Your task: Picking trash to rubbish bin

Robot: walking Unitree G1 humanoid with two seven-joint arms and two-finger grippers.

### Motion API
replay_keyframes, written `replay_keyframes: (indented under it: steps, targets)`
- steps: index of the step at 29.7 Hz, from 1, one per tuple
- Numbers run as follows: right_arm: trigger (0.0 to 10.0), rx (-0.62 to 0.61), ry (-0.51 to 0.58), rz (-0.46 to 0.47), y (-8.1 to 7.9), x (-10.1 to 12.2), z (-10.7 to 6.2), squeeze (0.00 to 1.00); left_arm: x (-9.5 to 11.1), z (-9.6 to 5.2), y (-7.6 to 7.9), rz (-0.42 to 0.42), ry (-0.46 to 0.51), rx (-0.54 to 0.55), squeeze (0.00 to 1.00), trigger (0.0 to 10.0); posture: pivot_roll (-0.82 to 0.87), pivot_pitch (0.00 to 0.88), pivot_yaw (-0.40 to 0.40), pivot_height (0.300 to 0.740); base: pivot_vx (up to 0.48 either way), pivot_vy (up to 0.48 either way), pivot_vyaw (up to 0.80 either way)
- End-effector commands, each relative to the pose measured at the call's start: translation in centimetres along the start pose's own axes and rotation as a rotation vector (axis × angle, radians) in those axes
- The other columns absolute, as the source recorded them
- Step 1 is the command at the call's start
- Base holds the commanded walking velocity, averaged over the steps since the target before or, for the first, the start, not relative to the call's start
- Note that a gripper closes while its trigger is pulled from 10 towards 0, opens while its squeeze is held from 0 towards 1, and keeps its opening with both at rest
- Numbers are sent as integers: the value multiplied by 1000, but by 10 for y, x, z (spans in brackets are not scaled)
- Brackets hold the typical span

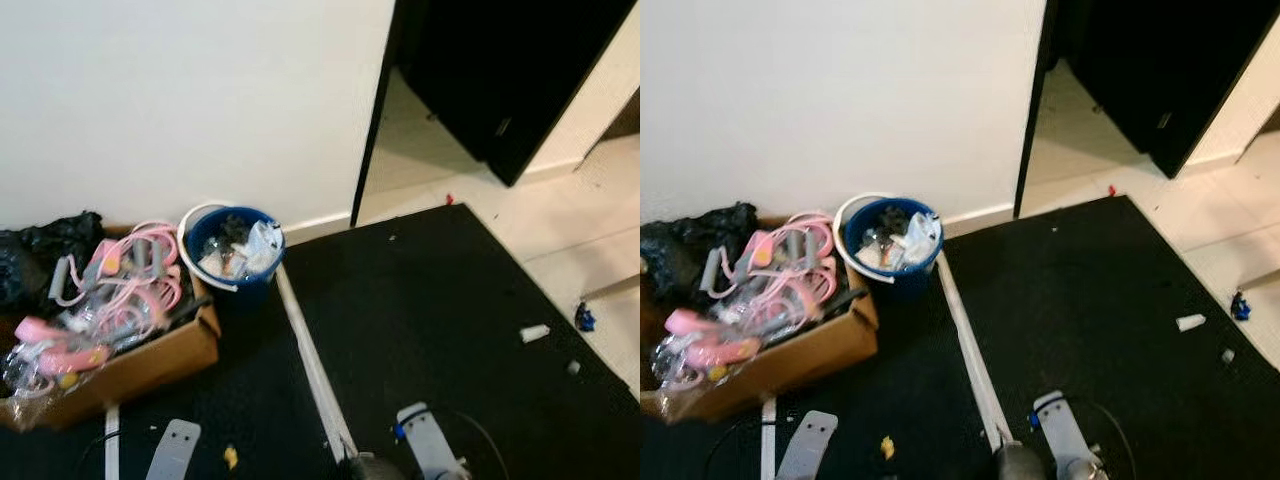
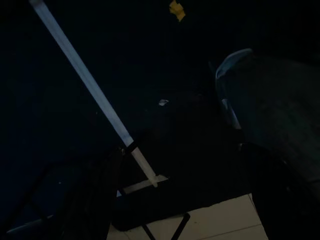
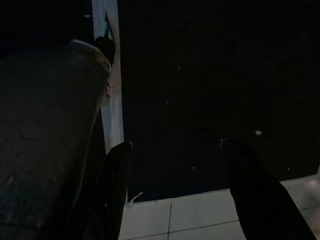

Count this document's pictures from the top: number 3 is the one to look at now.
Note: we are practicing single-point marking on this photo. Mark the small white scrap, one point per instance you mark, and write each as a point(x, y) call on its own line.
point(258, 132)

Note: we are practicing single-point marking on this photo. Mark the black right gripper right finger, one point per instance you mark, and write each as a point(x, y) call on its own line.
point(260, 195)

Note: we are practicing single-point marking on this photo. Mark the dark robot right leg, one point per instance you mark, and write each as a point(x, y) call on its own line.
point(47, 140)

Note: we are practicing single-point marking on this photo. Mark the black floor mat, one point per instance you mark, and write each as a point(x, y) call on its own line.
point(200, 87)

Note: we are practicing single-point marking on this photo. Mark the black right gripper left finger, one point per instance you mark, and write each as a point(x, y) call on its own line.
point(115, 190)

